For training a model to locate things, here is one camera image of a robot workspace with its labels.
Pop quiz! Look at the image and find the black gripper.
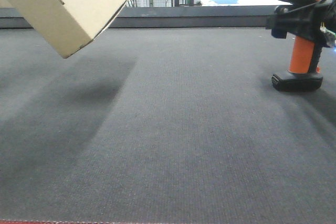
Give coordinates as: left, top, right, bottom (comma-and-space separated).
266, 0, 335, 48

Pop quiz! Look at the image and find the orange black barcode scanner gun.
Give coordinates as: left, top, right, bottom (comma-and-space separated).
271, 0, 323, 91

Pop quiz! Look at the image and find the small cardboard package box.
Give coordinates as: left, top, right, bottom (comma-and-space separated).
7, 0, 127, 59

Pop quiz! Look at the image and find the blue plastic tray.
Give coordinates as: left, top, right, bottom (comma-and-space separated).
209, 0, 238, 5

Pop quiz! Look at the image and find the white table top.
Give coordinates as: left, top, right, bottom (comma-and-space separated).
201, 0, 291, 7

